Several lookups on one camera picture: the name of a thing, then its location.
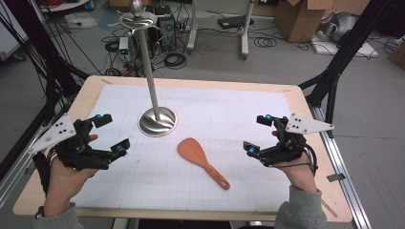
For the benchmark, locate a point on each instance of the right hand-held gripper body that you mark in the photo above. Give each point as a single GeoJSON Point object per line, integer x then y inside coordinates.
{"type": "Point", "coordinates": [288, 148]}

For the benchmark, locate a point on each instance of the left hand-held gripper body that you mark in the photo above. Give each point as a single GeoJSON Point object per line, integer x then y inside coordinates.
{"type": "Point", "coordinates": [68, 149]}

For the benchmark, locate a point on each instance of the orange rice spatula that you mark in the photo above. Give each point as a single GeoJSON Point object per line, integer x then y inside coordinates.
{"type": "Point", "coordinates": [191, 151]}

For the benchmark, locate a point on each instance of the steel utensil stand with hooks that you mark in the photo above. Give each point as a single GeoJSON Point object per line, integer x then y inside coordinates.
{"type": "Point", "coordinates": [149, 79]}

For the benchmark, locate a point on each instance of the person's right hand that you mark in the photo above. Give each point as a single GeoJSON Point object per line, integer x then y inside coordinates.
{"type": "Point", "coordinates": [301, 175]}

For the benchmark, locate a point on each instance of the person's left hand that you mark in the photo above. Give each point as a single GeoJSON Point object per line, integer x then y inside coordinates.
{"type": "Point", "coordinates": [63, 184]}

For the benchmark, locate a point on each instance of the grey tape piece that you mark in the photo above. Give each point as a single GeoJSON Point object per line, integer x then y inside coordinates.
{"type": "Point", "coordinates": [336, 177]}

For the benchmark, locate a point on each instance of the white grid mat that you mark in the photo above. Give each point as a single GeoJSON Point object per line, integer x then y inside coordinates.
{"type": "Point", "coordinates": [207, 111]}

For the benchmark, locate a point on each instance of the thin wooden strip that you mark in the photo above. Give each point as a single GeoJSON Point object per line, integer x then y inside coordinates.
{"type": "Point", "coordinates": [328, 207]}

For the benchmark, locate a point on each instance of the small white power box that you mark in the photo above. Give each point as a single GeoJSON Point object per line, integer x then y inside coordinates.
{"type": "Point", "coordinates": [123, 47]}

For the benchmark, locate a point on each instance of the black flat device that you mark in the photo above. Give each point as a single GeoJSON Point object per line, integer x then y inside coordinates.
{"type": "Point", "coordinates": [235, 21]}

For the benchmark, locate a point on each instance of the large cardboard box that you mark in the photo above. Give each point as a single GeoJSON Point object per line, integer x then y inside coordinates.
{"type": "Point", "coordinates": [299, 22]}

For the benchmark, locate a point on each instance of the white foam board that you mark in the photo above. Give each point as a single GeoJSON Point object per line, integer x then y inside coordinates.
{"type": "Point", "coordinates": [347, 50]}

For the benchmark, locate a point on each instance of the black computer tower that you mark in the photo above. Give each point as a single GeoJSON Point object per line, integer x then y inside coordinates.
{"type": "Point", "coordinates": [167, 31]}

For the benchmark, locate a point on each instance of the grey bag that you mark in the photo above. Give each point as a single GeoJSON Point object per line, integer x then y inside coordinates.
{"type": "Point", "coordinates": [340, 27]}

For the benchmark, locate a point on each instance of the round white table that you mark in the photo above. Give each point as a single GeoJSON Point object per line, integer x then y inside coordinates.
{"type": "Point", "coordinates": [63, 5]}

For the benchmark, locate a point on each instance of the white cabinet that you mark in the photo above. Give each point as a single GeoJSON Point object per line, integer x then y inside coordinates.
{"type": "Point", "coordinates": [9, 35]}

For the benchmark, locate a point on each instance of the small cardboard box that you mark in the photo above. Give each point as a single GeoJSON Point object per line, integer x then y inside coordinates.
{"type": "Point", "coordinates": [398, 54]}

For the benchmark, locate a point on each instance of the aluminium rail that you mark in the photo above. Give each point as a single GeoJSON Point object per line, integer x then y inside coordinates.
{"type": "Point", "coordinates": [19, 173]}
{"type": "Point", "coordinates": [344, 178]}

